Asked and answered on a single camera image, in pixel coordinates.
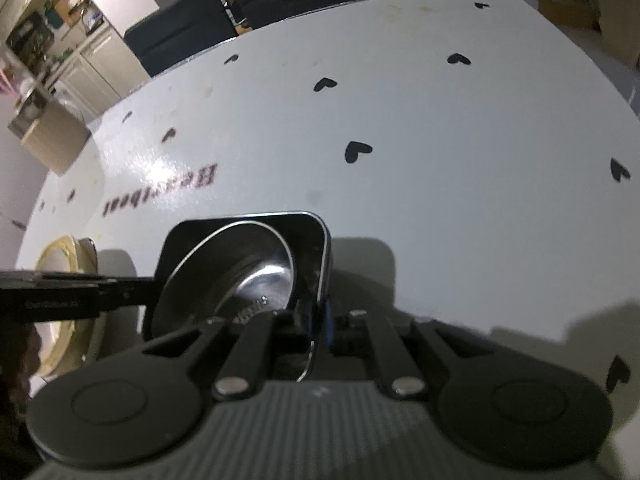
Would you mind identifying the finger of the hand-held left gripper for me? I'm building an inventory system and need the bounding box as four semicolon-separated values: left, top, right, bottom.
97;276;163;313

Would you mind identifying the square stainless steel container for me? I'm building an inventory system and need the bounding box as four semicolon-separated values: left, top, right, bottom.
140;211;333;383

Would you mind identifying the cream bowl with two handles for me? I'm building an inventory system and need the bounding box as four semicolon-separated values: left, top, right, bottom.
32;235;98;381

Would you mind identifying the round stainless steel bowl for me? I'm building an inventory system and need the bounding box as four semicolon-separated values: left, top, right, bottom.
150;220;296;332

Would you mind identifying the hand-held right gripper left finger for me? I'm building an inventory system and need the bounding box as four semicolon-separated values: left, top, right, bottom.
142;307;313;401

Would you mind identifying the white lower kitchen cabinet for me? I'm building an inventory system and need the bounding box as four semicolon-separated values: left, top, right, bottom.
50;25;151;121

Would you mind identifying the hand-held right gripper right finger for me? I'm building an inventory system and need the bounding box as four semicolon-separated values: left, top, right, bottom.
324;302;506;401

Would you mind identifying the beige kettle with steel lid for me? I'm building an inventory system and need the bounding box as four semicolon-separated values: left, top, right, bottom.
9;94;92;177

